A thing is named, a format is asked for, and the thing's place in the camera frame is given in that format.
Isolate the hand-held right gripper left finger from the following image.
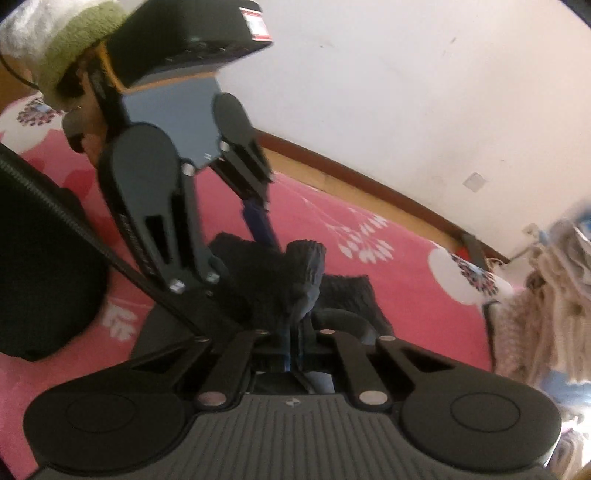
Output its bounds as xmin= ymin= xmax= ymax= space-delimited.
xmin=129 ymin=329 xmax=291 ymax=411

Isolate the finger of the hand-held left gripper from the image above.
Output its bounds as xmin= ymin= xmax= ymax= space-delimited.
xmin=210 ymin=137 xmax=283 ymax=252
xmin=115 ymin=161 xmax=232 ymax=296

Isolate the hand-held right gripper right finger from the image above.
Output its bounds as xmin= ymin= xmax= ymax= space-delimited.
xmin=295 ymin=329 xmax=458 ymax=409

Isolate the black garment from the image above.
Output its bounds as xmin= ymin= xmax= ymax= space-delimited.
xmin=0 ymin=143 xmax=395 ymax=365

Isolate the stack of beige folded clothes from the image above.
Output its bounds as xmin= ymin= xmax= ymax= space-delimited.
xmin=480 ymin=198 xmax=591 ymax=462

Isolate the person's left hand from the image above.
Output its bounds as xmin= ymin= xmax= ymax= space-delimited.
xmin=62 ymin=90 xmax=109 ymax=162

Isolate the pink floral blanket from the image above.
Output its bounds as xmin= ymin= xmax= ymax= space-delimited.
xmin=0 ymin=90 xmax=522 ymax=480

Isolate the thin black cable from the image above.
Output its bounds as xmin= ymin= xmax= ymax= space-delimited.
xmin=0 ymin=53 xmax=40 ymax=89

